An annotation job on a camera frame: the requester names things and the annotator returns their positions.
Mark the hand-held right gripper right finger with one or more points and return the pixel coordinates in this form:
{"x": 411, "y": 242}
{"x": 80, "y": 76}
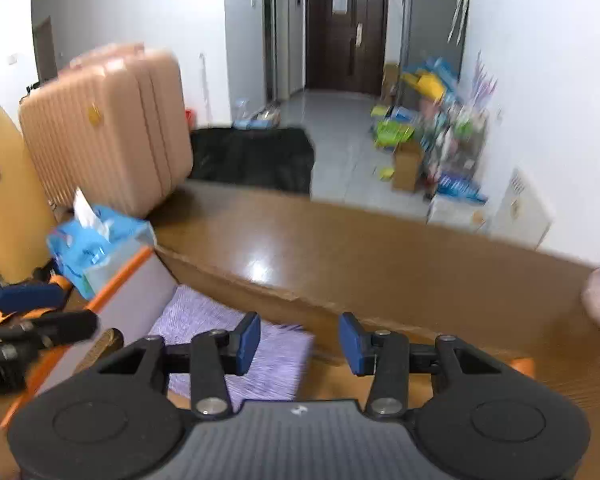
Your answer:
{"x": 354, "y": 345}

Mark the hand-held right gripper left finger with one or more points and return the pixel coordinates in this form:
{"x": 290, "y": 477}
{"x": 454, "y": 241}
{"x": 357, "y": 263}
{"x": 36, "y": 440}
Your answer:
{"x": 247, "y": 345}

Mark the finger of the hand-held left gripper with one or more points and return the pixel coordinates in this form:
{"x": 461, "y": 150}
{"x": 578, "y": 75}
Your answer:
{"x": 27, "y": 298}
{"x": 60, "y": 327}

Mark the purple knitted cloth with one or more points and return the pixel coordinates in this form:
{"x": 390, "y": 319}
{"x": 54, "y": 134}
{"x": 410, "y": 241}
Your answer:
{"x": 280, "y": 360}

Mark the red cardboard box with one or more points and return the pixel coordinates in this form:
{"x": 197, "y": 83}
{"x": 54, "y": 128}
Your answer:
{"x": 130, "y": 292}

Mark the blue tissue pack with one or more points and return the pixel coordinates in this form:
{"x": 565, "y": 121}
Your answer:
{"x": 105, "y": 240}

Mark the yellow thermos jug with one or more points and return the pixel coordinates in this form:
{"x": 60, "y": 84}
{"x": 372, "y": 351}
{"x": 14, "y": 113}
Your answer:
{"x": 15, "y": 200}

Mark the white flat box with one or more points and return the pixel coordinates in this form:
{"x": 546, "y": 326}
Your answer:
{"x": 455, "y": 212}

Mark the brown cardboard carton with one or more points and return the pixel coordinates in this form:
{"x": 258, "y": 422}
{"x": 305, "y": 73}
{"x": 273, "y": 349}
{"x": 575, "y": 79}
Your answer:
{"x": 407, "y": 167}

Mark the pink ribbed suitcase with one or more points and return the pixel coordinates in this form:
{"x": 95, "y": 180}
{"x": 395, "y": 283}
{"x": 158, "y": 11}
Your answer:
{"x": 105, "y": 130}

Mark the white panel appliance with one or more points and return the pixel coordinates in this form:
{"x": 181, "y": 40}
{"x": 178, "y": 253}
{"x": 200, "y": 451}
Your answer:
{"x": 522, "y": 210}

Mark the blue packets on floor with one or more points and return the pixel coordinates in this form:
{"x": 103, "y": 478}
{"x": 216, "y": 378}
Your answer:
{"x": 257, "y": 117}

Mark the brown interior door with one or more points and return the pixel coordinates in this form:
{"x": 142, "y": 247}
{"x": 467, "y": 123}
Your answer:
{"x": 45, "y": 52}

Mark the blue and yellow clutter pile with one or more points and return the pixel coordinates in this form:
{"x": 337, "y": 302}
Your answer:
{"x": 430, "y": 85}

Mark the dark brown entrance door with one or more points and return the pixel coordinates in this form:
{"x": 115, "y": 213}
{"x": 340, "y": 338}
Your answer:
{"x": 345, "y": 50}

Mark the grey refrigerator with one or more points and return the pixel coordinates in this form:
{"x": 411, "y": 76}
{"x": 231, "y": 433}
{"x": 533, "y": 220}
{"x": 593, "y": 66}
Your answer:
{"x": 430, "y": 25}

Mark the white door notice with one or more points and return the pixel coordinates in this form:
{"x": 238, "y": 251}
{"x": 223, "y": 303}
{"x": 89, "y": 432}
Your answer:
{"x": 343, "y": 2}

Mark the grey door frame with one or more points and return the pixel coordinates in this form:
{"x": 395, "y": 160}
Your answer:
{"x": 277, "y": 35}

